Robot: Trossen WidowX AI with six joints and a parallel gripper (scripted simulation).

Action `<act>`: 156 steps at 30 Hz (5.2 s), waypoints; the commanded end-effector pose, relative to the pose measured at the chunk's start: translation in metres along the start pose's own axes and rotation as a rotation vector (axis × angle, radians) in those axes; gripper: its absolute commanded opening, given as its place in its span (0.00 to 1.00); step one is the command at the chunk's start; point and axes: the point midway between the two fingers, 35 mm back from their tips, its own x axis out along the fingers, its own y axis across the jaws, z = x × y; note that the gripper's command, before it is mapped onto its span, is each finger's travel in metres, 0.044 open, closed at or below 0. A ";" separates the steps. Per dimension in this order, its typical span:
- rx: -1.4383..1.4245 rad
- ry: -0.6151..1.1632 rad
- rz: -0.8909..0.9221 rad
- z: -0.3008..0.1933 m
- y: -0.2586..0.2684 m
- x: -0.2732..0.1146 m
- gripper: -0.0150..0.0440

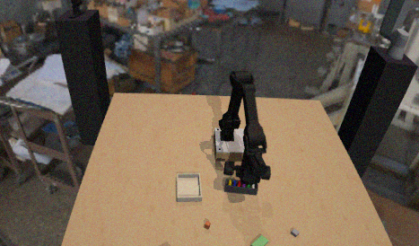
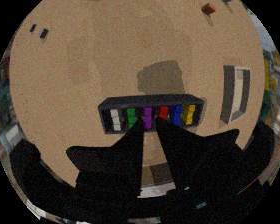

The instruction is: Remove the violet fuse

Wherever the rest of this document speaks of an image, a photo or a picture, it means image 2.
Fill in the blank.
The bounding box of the red fuse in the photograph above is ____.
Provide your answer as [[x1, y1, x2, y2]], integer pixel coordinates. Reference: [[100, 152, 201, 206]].
[[157, 105, 169, 119]]

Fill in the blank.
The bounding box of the green fuse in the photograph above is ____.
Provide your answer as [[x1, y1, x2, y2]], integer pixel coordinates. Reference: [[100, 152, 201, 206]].
[[127, 108, 136, 128]]

